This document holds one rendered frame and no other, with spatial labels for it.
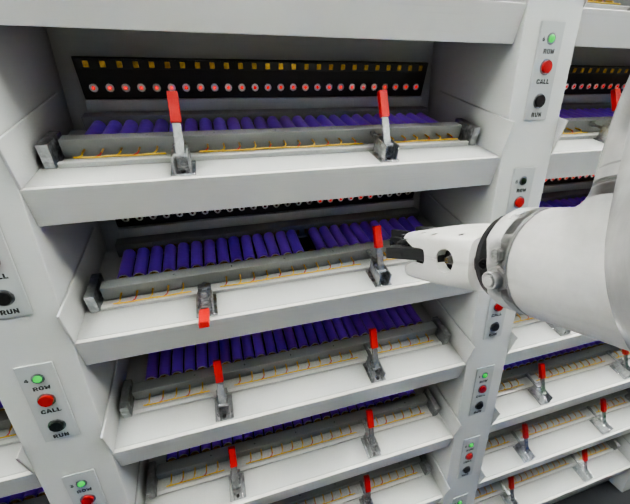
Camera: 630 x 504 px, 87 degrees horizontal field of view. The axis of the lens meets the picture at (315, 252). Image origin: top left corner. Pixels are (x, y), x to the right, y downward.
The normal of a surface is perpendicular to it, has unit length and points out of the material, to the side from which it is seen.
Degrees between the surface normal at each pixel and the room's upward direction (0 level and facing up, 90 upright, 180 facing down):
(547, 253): 66
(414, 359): 17
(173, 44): 90
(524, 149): 90
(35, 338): 90
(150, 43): 90
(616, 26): 107
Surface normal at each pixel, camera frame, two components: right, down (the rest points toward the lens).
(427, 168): 0.28, 0.60
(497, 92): -0.96, 0.13
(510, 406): 0.06, -0.79
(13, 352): 0.29, 0.34
